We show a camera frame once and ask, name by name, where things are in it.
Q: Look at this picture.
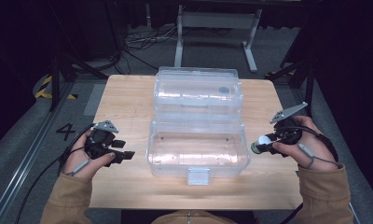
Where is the person's right hand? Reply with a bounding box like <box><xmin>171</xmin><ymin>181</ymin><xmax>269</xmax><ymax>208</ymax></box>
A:
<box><xmin>272</xmin><ymin>116</ymin><xmax>340</xmax><ymax>172</ymax></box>

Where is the black metal stand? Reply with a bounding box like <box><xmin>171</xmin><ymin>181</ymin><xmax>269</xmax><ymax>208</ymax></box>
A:
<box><xmin>264</xmin><ymin>57</ymin><xmax>317</xmax><ymax>118</ymax></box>
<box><xmin>48</xmin><ymin>0</ymin><xmax>110</xmax><ymax>112</ymax></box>

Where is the person's left hand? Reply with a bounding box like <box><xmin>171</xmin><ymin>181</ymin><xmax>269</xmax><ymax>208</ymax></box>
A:
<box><xmin>63</xmin><ymin>130</ymin><xmax>117</xmax><ymax>179</ymax></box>

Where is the person's tan jacket torso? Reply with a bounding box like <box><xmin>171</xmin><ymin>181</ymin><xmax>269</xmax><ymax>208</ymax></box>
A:
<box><xmin>150</xmin><ymin>209</ymin><xmax>239</xmax><ymax>224</ymax></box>

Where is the bundle of floor cables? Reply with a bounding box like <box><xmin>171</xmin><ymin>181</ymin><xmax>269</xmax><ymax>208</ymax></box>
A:
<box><xmin>121</xmin><ymin>23</ymin><xmax>180</xmax><ymax>77</ymax></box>

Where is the yellow black hazard tape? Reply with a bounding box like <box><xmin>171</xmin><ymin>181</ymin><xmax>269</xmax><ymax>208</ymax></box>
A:
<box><xmin>34</xmin><ymin>75</ymin><xmax>78</xmax><ymax>101</ymax></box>

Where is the white metal desk frame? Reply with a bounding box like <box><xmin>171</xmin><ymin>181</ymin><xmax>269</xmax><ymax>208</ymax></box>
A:
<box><xmin>173</xmin><ymin>4</ymin><xmax>263</xmax><ymax>74</ymax></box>

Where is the clear plastic storage box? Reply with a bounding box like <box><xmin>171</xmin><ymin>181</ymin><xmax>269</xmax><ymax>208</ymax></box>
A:
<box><xmin>145</xmin><ymin>65</ymin><xmax>251</xmax><ymax>187</ymax></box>

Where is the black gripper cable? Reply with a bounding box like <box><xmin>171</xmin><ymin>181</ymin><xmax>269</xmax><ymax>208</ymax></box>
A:
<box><xmin>15</xmin><ymin>123</ymin><xmax>96</xmax><ymax>224</ymax></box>
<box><xmin>279</xmin><ymin>125</ymin><xmax>340</xmax><ymax>224</ymax></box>

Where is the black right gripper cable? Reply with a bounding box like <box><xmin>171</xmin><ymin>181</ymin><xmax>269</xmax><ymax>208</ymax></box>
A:
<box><xmin>279</xmin><ymin>125</ymin><xmax>340</xmax><ymax>224</ymax></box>

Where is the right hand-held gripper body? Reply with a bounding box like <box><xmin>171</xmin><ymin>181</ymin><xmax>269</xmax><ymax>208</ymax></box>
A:
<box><xmin>269</xmin><ymin>101</ymin><xmax>309</xmax><ymax>145</ymax></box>

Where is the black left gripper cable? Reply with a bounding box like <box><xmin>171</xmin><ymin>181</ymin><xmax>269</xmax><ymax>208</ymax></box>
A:
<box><xmin>15</xmin><ymin>123</ymin><xmax>96</xmax><ymax>224</ymax></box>

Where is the aluminium floor rail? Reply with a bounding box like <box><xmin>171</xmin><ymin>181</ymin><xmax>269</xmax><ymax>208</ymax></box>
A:
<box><xmin>0</xmin><ymin>81</ymin><xmax>76</xmax><ymax>224</ymax></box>
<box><xmin>290</xmin><ymin>87</ymin><xmax>362</xmax><ymax>224</ymax></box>

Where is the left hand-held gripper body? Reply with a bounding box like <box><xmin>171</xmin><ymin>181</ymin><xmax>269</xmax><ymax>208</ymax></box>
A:
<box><xmin>85</xmin><ymin>120</ymin><xmax>120</xmax><ymax>159</ymax></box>

